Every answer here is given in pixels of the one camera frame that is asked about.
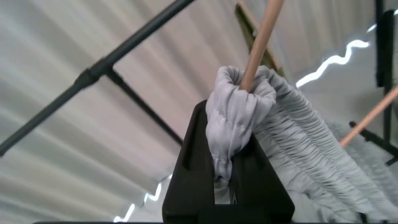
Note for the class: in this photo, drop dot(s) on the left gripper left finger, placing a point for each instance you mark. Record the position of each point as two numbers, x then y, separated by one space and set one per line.
189 193

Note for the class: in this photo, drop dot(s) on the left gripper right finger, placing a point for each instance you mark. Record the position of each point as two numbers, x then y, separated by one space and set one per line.
261 193

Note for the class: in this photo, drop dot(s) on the black clothes rack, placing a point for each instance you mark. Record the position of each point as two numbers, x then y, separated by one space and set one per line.
93 70

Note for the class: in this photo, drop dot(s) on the pale grey garment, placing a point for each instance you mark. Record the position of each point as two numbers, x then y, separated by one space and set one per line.
236 109

